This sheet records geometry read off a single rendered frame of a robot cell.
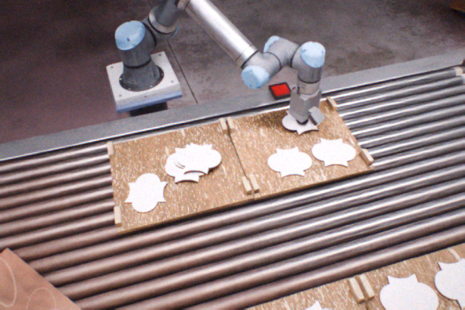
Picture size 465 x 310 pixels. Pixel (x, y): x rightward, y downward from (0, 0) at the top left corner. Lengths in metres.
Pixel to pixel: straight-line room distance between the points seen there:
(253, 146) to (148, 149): 0.36
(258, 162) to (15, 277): 0.75
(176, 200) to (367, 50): 2.62
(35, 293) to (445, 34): 3.65
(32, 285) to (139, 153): 0.53
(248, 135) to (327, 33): 2.40
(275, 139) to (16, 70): 2.64
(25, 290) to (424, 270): 1.00
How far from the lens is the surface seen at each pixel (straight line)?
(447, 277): 1.24
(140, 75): 1.67
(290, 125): 1.42
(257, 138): 1.39
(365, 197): 1.33
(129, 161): 1.37
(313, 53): 1.23
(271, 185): 1.27
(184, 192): 1.26
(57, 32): 3.98
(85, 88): 3.25
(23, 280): 1.13
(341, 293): 1.13
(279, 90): 1.60
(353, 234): 1.25
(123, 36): 1.61
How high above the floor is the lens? 1.96
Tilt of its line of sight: 47 degrees down
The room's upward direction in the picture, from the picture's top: 1 degrees counter-clockwise
